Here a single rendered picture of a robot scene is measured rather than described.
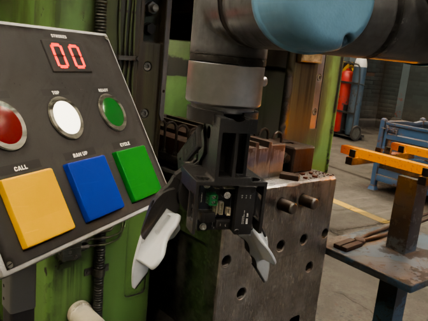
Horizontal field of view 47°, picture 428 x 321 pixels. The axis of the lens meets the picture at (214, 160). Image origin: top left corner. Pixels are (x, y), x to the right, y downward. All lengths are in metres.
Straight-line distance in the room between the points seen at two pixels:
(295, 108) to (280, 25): 1.06
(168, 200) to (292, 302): 0.82
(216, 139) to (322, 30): 0.15
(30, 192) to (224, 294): 0.63
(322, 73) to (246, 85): 1.04
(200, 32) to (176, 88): 1.08
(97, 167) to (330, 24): 0.39
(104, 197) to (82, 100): 0.14
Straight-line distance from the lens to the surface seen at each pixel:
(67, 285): 1.10
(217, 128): 0.45
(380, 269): 1.33
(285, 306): 1.28
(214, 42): 0.46
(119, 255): 1.13
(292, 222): 1.18
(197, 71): 0.47
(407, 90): 10.23
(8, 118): 0.58
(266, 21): 0.37
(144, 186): 0.72
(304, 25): 0.35
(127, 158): 0.71
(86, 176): 0.63
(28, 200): 0.55
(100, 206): 0.63
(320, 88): 1.49
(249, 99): 0.47
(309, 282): 1.32
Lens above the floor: 1.19
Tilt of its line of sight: 12 degrees down
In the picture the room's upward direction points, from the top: 6 degrees clockwise
